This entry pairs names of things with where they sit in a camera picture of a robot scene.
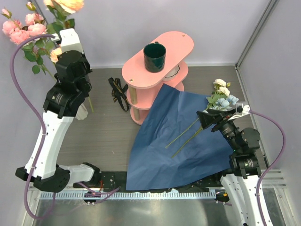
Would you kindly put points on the right aluminium frame post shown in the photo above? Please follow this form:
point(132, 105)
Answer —
point(257, 30)

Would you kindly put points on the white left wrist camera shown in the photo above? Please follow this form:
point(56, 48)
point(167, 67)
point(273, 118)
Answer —
point(69, 40)

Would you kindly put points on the pink three-tier wooden shelf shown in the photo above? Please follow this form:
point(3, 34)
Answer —
point(143, 86)

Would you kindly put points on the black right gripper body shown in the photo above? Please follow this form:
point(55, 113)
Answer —
point(224, 125)

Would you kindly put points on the peach rose stem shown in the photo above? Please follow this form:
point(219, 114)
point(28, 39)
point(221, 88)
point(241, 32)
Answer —
point(62, 10)
point(54, 58)

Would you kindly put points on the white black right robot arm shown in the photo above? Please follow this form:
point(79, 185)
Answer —
point(241, 180)

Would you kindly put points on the white ribbed ceramic vase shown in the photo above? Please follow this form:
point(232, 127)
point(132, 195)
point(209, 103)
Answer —
point(81, 112)

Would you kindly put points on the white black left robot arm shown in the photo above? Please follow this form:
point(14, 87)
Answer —
point(60, 108)

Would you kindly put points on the white slotted cable duct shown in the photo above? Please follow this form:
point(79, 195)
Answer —
point(78, 194)

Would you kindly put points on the dark green cup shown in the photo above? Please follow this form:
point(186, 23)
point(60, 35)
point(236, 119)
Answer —
point(154, 57)

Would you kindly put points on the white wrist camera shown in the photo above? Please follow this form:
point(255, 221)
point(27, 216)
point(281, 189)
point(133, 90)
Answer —
point(242, 109)
point(69, 40)

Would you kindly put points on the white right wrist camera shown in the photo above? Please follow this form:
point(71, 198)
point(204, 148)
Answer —
point(242, 109)

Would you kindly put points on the white bowl on shelf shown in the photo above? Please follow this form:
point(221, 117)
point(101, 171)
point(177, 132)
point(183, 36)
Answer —
point(172, 74)

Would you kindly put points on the blue wrapping paper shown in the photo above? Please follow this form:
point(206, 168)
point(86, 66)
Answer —
point(171, 149)

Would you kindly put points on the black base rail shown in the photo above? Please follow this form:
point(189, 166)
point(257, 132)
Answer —
point(110, 180)

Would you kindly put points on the black ribbon gold lettering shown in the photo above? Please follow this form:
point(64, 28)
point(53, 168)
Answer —
point(119, 93)

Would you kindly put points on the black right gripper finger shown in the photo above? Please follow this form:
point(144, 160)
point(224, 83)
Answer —
point(223, 112)
point(209, 119)

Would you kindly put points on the artificial flower bunch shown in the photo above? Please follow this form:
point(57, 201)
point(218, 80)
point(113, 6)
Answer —
point(220, 100)

